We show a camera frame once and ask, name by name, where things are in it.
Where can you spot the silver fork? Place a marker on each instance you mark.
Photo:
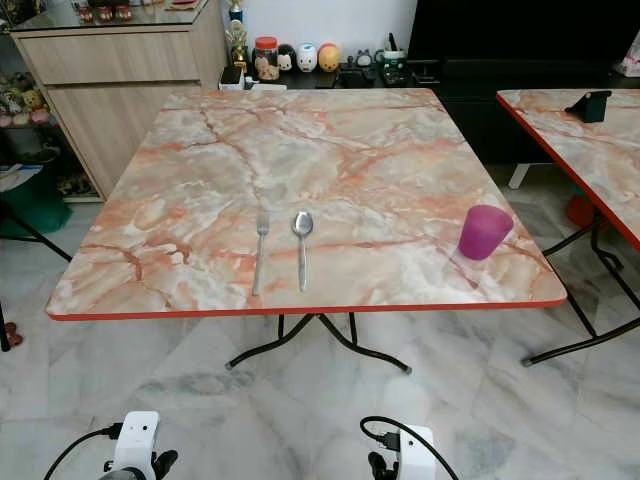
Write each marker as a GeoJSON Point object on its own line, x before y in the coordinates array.
{"type": "Point", "coordinates": [260, 258]}

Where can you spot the light wooden cabinet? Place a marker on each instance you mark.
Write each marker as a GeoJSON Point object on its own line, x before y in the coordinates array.
{"type": "Point", "coordinates": [120, 90]}

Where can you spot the red lidded snack jar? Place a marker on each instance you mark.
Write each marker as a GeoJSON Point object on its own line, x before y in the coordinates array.
{"type": "Point", "coordinates": [266, 62]}

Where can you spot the purple plastic cup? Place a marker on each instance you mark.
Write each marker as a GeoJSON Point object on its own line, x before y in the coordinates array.
{"type": "Point", "coordinates": [484, 234]}

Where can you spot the black flat screen television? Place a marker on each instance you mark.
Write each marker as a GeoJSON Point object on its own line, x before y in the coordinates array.
{"type": "Point", "coordinates": [520, 28]}

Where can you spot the dark green mug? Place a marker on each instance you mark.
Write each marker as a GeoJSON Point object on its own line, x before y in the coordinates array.
{"type": "Point", "coordinates": [392, 64]}

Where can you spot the pink white tissue pack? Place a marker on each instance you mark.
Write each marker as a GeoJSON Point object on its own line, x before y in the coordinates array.
{"type": "Point", "coordinates": [630, 58]}

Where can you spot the black phone stand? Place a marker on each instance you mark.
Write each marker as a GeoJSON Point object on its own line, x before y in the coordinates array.
{"type": "Point", "coordinates": [592, 106]}

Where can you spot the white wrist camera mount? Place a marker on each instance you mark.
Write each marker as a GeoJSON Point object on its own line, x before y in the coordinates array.
{"type": "Point", "coordinates": [416, 452]}
{"type": "Point", "coordinates": [137, 440]}

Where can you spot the silver spoon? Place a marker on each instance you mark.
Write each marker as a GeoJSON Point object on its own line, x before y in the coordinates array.
{"type": "Point", "coordinates": [302, 224]}

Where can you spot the black round figurine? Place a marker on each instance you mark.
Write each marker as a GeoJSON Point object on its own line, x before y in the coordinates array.
{"type": "Point", "coordinates": [286, 58]}

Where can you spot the plush toy pile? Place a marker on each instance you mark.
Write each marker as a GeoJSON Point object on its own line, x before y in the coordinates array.
{"type": "Point", "coordinates": [20, 100]}

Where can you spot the small grey figurine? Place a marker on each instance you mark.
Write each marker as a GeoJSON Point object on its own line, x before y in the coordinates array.
{"type": "Point", "coordinates": [361, 58]}

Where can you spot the yellow orange round figurine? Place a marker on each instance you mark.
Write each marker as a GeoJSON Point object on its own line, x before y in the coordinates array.
{"type": "Point", "coordinates": [328, 58]}

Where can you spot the gold trophy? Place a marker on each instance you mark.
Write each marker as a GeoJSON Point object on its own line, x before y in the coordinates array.
{"type": "Point", "coordinates": [237, 42]}

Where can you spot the black metal stand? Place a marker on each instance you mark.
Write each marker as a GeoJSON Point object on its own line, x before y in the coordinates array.
{"type": "Point", "coordinates": [4, 300]}

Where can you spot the white round figurine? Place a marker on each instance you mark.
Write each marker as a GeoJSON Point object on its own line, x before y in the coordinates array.
{"type": "Point", "coordinates": [306, 58]}

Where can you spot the red plastic stool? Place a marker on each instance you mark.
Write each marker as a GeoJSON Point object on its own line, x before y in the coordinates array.
{"type": "Point", "coordinates": [579, 210]}

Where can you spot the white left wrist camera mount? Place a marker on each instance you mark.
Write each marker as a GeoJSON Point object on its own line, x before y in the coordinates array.
{"type": "Point", "coordinates": [137, 440]}

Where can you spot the green plastic bin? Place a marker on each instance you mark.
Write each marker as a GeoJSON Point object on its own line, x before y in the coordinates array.
{"type": "Point", "coordinates": [35, 205]}

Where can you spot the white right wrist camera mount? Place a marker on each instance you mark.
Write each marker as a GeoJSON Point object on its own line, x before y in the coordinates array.
{"type": "Point", "coordinates": [416, 452]}

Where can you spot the marble top folding table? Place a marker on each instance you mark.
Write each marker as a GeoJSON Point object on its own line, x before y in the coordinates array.
{"type": "Point", "coordinates": [360, 170]}
{"type": "Point", "coordinates": [590, 150]}

